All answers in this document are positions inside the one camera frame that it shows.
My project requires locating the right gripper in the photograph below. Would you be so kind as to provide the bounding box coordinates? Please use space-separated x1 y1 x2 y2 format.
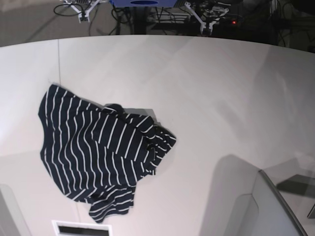
78 12 89 23

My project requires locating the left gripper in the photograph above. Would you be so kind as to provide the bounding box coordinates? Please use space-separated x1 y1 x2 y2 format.
201 23 212 36

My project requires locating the navy white striped t-shirt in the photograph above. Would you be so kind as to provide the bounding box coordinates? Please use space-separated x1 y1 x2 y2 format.
38 85 176 223

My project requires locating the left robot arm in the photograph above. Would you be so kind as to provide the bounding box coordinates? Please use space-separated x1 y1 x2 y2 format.
184 0 231 35

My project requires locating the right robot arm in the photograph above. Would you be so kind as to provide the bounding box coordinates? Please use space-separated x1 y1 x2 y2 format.
62 0 102 23

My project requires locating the power strip with red light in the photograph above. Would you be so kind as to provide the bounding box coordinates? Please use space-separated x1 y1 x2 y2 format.
219 14 245 27

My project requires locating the blue box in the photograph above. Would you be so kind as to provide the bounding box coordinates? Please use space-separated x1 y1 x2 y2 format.
110 0 177 7

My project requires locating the grey monitor edge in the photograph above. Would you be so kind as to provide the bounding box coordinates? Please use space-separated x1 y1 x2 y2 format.
259 170 308 236

